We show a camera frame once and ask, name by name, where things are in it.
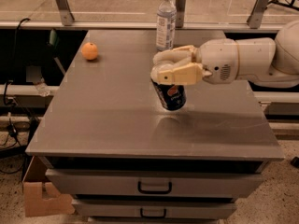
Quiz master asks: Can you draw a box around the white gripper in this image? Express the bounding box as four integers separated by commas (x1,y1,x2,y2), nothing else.
150,38,239,86

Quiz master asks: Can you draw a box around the blue pepsi can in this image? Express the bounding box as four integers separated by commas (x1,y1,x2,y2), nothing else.
152,81,186,111

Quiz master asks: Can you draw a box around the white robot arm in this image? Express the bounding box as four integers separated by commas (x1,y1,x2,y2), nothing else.
150,21,299,88

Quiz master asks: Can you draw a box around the clear plastic water bottle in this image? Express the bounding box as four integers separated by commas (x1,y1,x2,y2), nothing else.
156,0,177,51

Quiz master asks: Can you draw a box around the orange fruit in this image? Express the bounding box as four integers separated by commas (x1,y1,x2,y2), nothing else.
81,42,98,61

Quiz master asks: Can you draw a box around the grey drawer cabinet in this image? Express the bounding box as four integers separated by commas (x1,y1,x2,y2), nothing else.
27,30,283,224

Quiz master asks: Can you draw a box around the upper grey drawer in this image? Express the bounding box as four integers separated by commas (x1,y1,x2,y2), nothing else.
46,169,263,198

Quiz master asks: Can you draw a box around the grey drawer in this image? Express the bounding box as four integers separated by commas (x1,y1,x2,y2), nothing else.
72,199,236,219
46,169,263,198

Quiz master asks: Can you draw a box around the lower grey drawer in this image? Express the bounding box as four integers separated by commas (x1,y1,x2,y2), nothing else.
72,199,236,219

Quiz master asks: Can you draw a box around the brown cardboard box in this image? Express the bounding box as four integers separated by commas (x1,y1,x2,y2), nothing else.
22,157,75,217

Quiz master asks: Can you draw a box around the middle metal bracket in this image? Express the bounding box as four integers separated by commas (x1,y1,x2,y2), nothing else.
176,0,186,28

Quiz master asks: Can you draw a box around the metal bracket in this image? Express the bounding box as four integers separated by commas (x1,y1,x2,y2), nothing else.
176,0,186,28
55,0,75,26
247,0,269,29

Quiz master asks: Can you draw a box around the right metal bracket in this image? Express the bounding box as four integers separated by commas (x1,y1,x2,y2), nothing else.
247,0,269,29

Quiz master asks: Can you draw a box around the left metal bracket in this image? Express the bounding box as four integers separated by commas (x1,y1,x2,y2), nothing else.
55,0,75,26

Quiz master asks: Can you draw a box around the black cable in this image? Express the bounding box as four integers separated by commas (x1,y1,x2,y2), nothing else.
0,17,36,175

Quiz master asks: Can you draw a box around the metal window rail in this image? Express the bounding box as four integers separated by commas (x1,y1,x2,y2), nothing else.
0,20,285,33

